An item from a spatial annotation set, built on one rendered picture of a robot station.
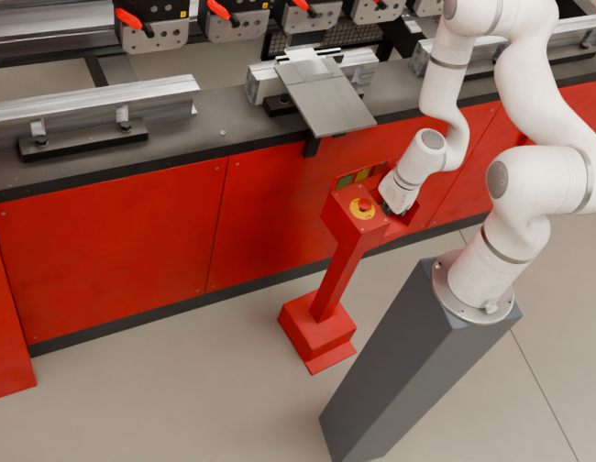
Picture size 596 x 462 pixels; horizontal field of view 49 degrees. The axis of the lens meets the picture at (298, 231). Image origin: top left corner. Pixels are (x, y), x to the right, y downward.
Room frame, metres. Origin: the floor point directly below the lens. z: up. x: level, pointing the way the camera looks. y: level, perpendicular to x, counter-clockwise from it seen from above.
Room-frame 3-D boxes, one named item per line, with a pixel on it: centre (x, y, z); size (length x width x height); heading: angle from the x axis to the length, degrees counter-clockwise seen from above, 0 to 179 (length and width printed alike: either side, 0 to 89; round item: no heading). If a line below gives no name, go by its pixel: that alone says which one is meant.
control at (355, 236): (1.24, -0.17, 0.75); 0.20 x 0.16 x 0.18; 137
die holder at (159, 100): (1.09, 0.57, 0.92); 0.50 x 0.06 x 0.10; 131
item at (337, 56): (1.47, 0.13, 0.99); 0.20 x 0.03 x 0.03; 131
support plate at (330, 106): (1.33, 0.05, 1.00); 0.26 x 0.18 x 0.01; 41
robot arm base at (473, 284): (0.89, -0.40, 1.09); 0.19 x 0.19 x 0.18
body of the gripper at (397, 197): (1.25, -0.23, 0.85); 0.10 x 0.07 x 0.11; 47
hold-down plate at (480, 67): (1.80, -0.35, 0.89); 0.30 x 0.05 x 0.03; 131
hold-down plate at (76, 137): (1.01, 0.57, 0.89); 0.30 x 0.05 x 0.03; 131
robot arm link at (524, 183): (0.87, -0.37, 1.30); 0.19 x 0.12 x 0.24; 115
